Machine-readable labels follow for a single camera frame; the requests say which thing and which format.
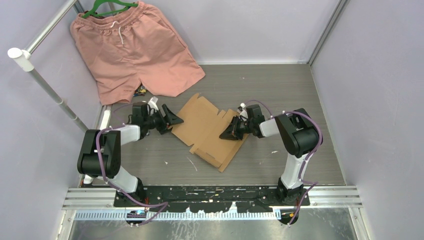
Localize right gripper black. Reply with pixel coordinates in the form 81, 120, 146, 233
220, 116, 254, 142

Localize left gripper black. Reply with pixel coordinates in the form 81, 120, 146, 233
144, 104, 184, 134

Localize brown cardboard box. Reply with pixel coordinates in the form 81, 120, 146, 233
171, 93, 249, 173

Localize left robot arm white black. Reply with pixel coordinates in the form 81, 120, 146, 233
77, 100, 184, 207

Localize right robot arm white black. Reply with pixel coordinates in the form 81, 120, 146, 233
219, 103, 323, 206

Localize small colourful object under shorts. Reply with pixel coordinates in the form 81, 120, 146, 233
133, 85, 147, 97

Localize pink shorts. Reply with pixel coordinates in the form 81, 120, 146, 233
70, 1, 205, 105

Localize green clothes hanger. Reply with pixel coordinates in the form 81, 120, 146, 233
81, 0, 139, 19

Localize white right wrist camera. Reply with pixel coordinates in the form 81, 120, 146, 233
237, 102, 248, 121

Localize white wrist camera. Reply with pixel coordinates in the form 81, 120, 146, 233
147, 96, 159, 112
237, 102, 248, 121

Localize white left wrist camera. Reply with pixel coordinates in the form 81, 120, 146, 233
147, 96, 159, 112

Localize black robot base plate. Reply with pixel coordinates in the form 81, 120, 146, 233
113, 184, 311, 226

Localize slotted aluminium rail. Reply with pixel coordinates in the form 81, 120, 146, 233
74, 210, 281, 221

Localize metal clothes rail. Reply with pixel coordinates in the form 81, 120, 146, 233
7, 0, 90, 132

